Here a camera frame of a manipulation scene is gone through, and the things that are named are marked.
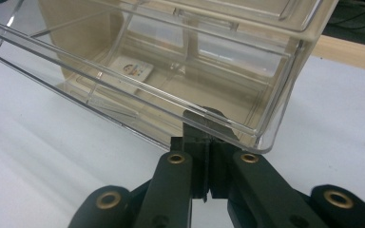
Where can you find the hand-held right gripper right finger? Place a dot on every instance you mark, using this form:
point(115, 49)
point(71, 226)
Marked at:
point(220, 152)

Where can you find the clear plastic container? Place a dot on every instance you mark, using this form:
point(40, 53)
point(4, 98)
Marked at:
point(328, 22)

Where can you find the clear plastic drawer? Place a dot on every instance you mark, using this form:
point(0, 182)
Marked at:
point(76, 91)
point(266, 19)

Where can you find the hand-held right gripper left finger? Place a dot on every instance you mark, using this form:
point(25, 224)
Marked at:
point(199, 158)

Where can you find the small sachet in container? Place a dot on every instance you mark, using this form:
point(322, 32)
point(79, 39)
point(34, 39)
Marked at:
point(133, 69)

